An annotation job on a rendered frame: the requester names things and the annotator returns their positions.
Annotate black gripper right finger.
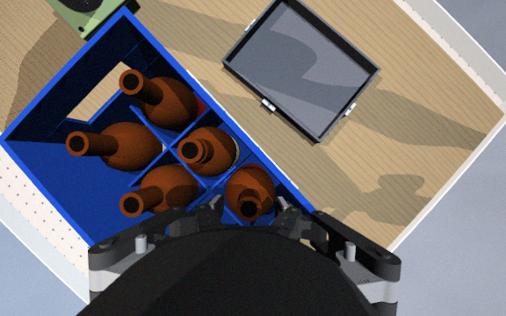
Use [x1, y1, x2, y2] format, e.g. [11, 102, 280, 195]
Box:
[264, 197, 401, 316]

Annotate blue crate with dividers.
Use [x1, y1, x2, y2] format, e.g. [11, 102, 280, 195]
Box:
[3, 6, 316, 246]

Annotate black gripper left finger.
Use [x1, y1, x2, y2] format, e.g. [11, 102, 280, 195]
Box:
[88, 194, 226, 302]

